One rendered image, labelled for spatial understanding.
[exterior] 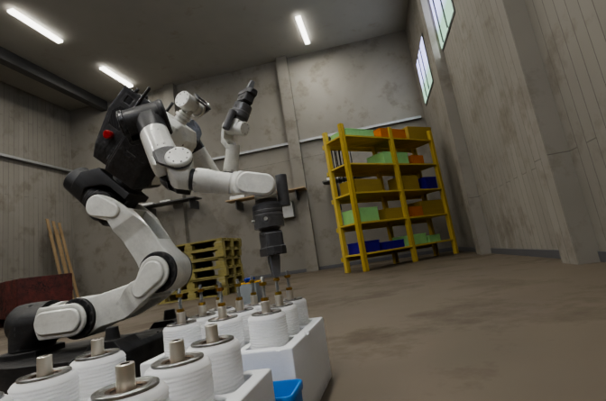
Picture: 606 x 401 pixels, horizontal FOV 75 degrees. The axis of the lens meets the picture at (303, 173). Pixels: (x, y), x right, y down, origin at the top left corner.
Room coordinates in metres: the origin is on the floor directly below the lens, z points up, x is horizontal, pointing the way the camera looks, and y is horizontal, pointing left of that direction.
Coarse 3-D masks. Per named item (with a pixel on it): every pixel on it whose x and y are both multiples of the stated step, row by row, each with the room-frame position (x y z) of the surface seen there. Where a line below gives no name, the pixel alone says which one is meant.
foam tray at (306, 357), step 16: (320, 320) 1.28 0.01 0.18; (304, 336) 1.06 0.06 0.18; (320, 336) 1.24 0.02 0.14; (256, 352) 0.96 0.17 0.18; (272, 352) 0.95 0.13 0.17; (288, 352) 0.94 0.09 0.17; (304, 352) 1.04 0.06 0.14; (320, 352) 1.21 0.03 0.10; (144, 368) 1.02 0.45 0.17; (256, 368) 0.96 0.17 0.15; (272, 368) 0.95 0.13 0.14; (288, 368) 0.94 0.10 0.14; (304, 368) 1.02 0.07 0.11; (320, 368) 1.19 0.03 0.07; (304, 384) 1.00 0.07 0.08; (320, 384) 1.16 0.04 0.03; (304, 400) 0.98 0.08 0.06
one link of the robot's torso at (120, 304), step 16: (144, 272) 1.37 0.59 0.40; (160, 272) 1.36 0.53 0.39; (128, 288) 1.39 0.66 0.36; (144, 288) 1.37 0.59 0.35; (80, 304) 1.44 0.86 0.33; (96, 304) 1.45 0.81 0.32; (112, 304) 1.44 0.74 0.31; (128, 304) 1.41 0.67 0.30; (144, 304) 1.42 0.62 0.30; (96, 320) 1.45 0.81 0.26; (112, 320) 1.44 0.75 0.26; (80, 336) 1.45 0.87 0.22
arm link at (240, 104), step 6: (246, 90) 1.71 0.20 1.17; (252, 90) 1.71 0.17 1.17; (240, 96) 1.75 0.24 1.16; (246, 96) 1.72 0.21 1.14; (252, 96) 1.74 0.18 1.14; (234, 102) 1.73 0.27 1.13; (240, 102) 1.71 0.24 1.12; (246, 102) 1.73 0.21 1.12; (234, 108) 1.71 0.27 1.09; (240, 108) 1.71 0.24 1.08; (246, 108) 1.72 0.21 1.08
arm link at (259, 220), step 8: (256, 216) 1.11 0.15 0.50; (264, 216) 1.11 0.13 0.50; (272, 216) 1.11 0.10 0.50; (280, 216) 1.13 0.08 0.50; (256, 224) 1.12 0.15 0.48; (264, 224) 1.10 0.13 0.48; (272, 224) 1.11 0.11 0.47; (280, 224) 1.12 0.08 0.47; (264, 232) 1.12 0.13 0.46; (272, 232) 1.11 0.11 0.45; (280, 232) 1.12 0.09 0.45; (264, 240) 1.12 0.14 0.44; (272, 240) 1.10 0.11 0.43; (280, 240) 1.11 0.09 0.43; (264, 248) 1.12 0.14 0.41; (272, 248) 1.09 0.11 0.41; (280, 248) 1.09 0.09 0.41; (264, 256) 1.15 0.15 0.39
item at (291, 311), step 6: (288, 306) 1.11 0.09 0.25; (294, 306) 1.13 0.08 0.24; (288, 312) 1.11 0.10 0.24; (294, 312) 1.12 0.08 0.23; (288, 318) 1.11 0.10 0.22; (294, 318) 1.12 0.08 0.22; (288, 324) 1.10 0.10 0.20; (294, 324) 1.12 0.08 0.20; (288, 330) 1.10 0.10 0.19; (294, 330) 1.11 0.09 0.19
